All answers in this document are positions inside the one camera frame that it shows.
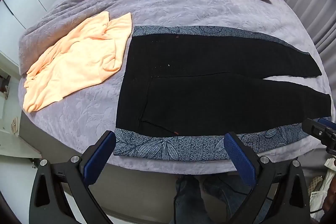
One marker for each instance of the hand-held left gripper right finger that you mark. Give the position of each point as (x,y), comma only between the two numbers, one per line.
(239,155)

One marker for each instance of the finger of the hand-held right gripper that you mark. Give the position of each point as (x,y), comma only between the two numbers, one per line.
(313,127)

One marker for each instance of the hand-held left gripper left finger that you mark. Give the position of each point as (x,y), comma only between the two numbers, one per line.
(101,154)

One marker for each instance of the black pants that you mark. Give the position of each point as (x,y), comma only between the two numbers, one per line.
(210,82)

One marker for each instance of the lavender embossed blanket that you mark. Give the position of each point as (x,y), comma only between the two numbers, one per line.
(86,119)

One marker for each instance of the cream tote bag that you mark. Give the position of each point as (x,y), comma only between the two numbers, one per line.
(324,187)

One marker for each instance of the blue-grey leaf patterned cloth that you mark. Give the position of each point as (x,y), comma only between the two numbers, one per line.
(183,148)

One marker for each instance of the person's legs in jeans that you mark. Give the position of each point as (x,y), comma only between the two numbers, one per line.
(194,200)

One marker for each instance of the peach garment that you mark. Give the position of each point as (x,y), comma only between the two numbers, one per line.
(76,61)

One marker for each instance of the white side cabinet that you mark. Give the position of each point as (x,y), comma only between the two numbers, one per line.
(10,113)

